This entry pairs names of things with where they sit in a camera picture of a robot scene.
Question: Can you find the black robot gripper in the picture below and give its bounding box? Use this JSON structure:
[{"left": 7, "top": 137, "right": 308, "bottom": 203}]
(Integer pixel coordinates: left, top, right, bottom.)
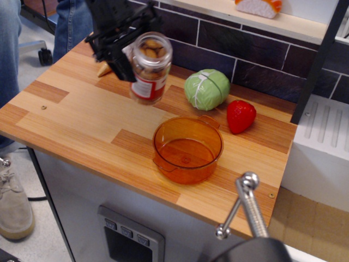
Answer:
[{"left": 85, "top": 1, "right": 163, "bottom": 82}]

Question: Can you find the clear almond jar red label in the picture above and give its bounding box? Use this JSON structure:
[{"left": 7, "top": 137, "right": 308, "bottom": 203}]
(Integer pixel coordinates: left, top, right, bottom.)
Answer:
[{"left": 130, "top": 32, "right": 173, "bottom": 105}]

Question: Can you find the orange transparent plastic pot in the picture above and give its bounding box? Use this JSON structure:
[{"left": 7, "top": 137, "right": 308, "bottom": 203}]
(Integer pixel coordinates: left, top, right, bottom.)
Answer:
[{"left": 153, "top": 115, "right": 224, "bottom": 184}]

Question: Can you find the toy ice cream cone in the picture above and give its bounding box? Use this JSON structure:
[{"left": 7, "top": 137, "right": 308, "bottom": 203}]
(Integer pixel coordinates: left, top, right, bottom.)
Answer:
[{"left": 97, "top": 45, "right": 134, "bottom": 78}]

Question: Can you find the green toy cabbage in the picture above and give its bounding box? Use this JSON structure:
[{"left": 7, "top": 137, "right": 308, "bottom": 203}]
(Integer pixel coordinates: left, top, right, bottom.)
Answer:
[{"left": 184, "top": 69, "right": 230, "bottom": 111}]

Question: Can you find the black chair caster wheel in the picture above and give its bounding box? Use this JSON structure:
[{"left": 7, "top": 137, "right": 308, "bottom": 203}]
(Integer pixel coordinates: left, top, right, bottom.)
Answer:
[{"left": 38, "top": 48, "right": 53, "bottom": 66}]

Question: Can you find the blue jeans leg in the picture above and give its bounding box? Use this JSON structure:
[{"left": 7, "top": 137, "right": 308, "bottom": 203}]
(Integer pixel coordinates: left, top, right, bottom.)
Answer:
[{"left": 0, "top": 0, "right": 24, "bottom": 148}]

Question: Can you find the red toy strawberry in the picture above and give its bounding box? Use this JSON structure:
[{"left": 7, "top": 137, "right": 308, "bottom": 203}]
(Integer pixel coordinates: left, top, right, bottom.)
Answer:
[{"left": 227, "top": 100, "right": 257, "bottom": 134}]

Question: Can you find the toy salmon sushi piece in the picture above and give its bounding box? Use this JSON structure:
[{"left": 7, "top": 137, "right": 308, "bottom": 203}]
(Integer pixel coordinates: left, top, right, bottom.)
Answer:
[{"left": 234, "top": 0, "right": 282, "bottom": 19}]

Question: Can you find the light wooden shelf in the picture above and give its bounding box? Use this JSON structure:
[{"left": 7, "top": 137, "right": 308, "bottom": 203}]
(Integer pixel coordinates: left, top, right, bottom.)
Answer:
[{"left": 161, "top": 0, "right": 328, "bottom": 45}]

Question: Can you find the grey oven control panel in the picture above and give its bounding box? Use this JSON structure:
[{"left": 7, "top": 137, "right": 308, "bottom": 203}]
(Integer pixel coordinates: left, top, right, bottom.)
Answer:
[{"left": 98, "top": 205, "right": 165, "bottom": 262}]

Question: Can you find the white toy sink drainboard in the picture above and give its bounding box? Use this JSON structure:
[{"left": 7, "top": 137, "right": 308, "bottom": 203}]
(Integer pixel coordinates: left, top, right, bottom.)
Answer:
[{"left": 294, "top": 94, "right": 348, "bottom": 160}]

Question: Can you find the beige suede shoe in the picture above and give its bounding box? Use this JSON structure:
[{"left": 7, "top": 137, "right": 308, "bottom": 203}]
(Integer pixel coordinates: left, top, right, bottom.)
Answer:
[{"left": 1, "top": 157, "right": 35, "bottom": 240}]

